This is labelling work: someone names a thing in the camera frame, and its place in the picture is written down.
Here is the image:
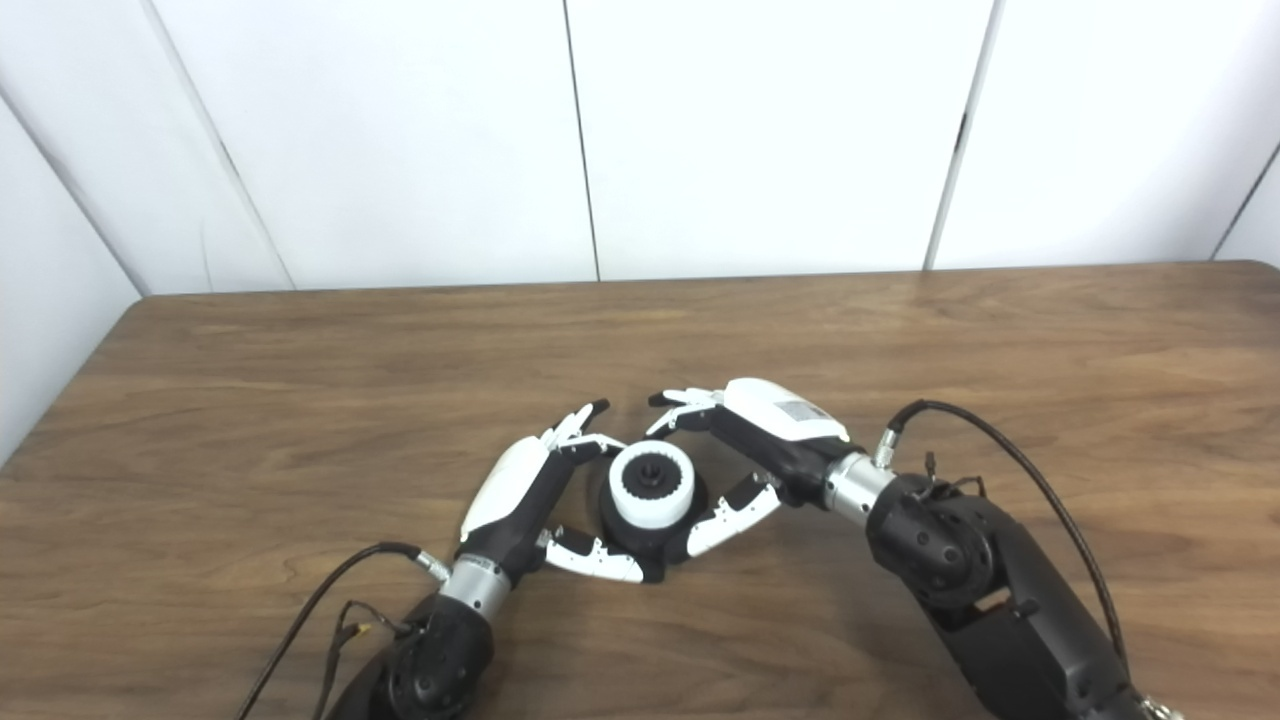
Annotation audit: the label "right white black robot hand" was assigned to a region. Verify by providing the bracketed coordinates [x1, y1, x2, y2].
[647, 378, 861, 559]

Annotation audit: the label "round black plastic part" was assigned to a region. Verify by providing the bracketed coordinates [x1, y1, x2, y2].
[598, 462, 713, 583]

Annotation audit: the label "white toothed plastic ring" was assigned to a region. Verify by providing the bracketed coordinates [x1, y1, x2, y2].
[609, 440, 696, 531]

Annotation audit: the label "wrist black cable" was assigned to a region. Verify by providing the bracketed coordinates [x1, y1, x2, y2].
[235, 541, 451, 720]
[873, 399, 1186, 720]

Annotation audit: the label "left arm thin wires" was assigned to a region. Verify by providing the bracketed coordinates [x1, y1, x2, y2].
[315, 598, 411, 701]

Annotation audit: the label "arm thin wires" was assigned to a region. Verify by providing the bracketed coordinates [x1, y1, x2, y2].
[315, 598, 411, 701]
[920, 452, 986, 501]

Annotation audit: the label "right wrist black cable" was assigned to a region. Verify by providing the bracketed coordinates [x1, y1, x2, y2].
[873, 399, 1186, 720]

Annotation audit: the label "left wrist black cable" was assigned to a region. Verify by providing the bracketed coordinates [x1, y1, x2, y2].
[235, 541, 451, 720]

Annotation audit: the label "right arm thin wires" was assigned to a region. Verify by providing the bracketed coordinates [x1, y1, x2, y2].
[920, 452, 986, 501]

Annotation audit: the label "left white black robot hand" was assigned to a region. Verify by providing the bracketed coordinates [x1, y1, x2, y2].
[458, 399, 646, 586]

